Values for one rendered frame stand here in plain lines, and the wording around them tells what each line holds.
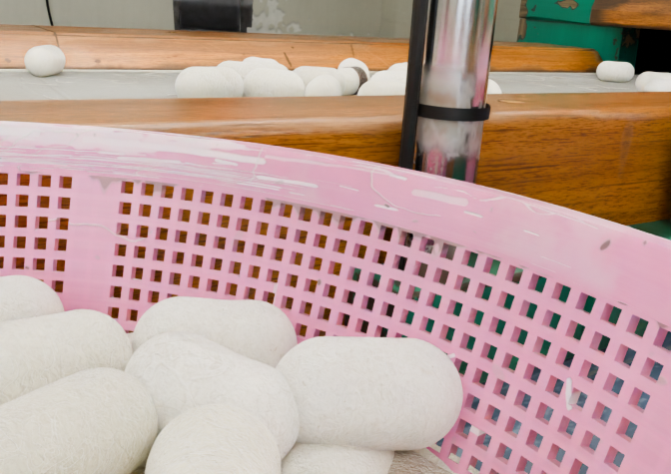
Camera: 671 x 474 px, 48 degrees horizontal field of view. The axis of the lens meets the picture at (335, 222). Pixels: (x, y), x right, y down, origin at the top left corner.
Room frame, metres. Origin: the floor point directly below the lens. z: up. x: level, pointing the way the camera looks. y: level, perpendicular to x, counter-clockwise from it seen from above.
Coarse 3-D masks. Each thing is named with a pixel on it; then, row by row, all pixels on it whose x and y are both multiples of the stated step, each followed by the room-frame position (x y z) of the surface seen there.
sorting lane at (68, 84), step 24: (0, 72) 0.50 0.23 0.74; (24, 72) 0.51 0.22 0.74; (72, 72) 0.53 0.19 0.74; (96, 72) 0.54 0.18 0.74; (120, 72) 0.55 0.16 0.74; (144, 72) 0.56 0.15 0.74; (168, 72) 0.57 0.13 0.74; (504, 72) 0.76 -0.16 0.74; (0, 96) 0.40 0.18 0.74; (24, 96) 0.40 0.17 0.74; (48, 96) 0.41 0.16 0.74; (72, 96) 0.42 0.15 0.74; (96, 96) 0.42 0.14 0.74; (120, 96) 0.43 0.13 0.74; (144, 96) 0.43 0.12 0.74; (168, 96) 0.44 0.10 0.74
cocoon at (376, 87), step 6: (366, 84) 0.42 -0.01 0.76; (372, 84) 0.42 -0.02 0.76; (378, 84) 0.42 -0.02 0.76; (384, 84) 0.42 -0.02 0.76; (390, 84) 0.43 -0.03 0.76; (396, 84) 0.43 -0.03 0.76; (402, 84) 0.43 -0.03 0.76; (360, 90) 0.42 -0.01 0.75; (366, 90) 0.42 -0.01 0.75; (372, 90) 0.42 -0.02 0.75; (378, 90) 0.42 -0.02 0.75; (384, 90) 0.42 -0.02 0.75; (390, 90) 0.42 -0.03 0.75; (396, 90) 0.43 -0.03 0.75; (402, 90) 0.43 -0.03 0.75
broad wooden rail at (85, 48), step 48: (0, 48) 0.52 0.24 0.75; (96, 48) 0.56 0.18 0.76; (144, 48) 0.58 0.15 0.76; (192, 48) 0.60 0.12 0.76; (240, 48) 0.62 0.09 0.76; (288, 48) 0.65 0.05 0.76; (336, 48) 0.67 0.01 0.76; (384, 48) 0.70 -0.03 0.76; (528, 48) 0.81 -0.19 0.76; (576, 48) 0.85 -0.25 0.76
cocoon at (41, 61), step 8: (32, 48) 0.49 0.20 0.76; (40, 48) 0.49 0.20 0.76; (48, 48) 0.49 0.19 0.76; (56, 48) 0.50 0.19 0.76; (32, 56) 0.48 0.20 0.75; (40, 56) 0.48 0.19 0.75; (48, 56) 0.49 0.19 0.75; (56, 56) 0.50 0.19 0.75; (64, 56) 0.51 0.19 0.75; (32, 64) 0.48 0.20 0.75; (40, 64) 0.48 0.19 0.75; (48, 64) 0.49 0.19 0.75; (56, 64) 0.49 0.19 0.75; (64, 64) 0.51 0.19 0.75; (32, 72) 0.48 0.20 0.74; (40, 72) 0.48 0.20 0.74; (48, 72) 0.49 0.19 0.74; (56, 72) 0.50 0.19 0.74
